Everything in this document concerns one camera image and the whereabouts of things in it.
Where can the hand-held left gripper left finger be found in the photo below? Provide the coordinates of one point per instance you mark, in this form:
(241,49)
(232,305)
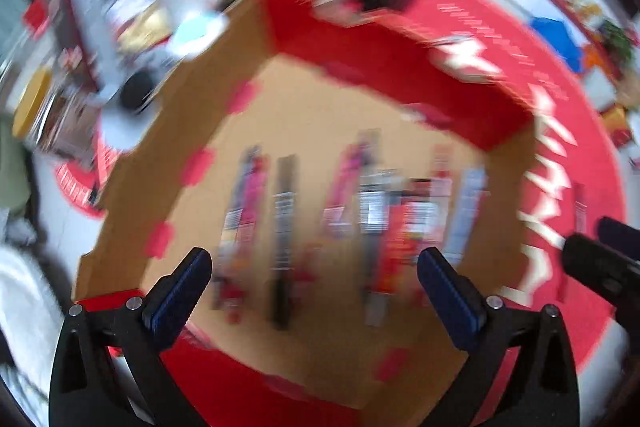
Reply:
(182,292)

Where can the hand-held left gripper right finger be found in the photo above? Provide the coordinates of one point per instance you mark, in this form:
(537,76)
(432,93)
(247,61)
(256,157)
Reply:
(450,302)

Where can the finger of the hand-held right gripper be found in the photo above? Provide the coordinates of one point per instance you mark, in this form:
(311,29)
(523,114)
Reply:
(620,234)
(590,259)

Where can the red lighter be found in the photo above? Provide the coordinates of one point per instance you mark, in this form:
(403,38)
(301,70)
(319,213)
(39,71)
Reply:
(400,252)

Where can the mahjong print lighter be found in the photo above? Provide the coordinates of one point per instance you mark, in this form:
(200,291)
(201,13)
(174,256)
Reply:
(424,212)

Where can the clear pen black cap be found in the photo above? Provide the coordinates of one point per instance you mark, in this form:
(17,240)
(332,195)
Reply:
(372,232)

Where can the black pen white print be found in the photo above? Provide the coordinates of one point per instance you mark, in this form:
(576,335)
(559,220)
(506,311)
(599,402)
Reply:
(285,227)

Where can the red pen pink grip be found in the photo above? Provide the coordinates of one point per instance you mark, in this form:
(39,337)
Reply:
(350,177)

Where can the red cardboard box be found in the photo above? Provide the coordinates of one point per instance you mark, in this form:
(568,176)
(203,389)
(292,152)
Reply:
(310,107)

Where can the apple print fruit box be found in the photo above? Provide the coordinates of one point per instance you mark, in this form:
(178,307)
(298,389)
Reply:
(619,127)

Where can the red round printed mat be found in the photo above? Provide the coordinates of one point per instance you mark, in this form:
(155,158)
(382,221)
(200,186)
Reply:
(575,132)

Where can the potted plants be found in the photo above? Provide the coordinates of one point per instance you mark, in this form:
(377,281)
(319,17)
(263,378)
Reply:
(615,34)

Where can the blue bag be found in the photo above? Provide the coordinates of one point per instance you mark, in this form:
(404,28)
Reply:
(555,39)

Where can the black round object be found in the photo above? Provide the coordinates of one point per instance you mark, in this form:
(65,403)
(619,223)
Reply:
(137,91)

